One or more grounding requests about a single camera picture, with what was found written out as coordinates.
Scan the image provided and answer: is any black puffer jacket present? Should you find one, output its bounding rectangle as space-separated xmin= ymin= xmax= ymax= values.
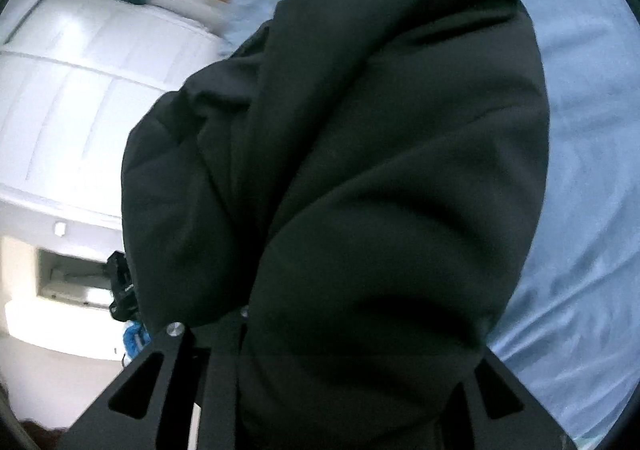
xmin=122 ymin=0 xmax=550 ymax=449

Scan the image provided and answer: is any blue gloved left hand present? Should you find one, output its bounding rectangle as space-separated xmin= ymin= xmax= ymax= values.
xmin=122 ymin=321 xmax=151 ymax=359

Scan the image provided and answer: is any blue patterned bed cover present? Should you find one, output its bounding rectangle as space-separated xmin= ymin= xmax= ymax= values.
xmin=219 ymin=0 xmax=640 ymax=446

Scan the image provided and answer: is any white wardrobe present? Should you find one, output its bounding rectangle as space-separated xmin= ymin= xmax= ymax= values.
xmin=1 ymin=0 xmax=220 ymax=361

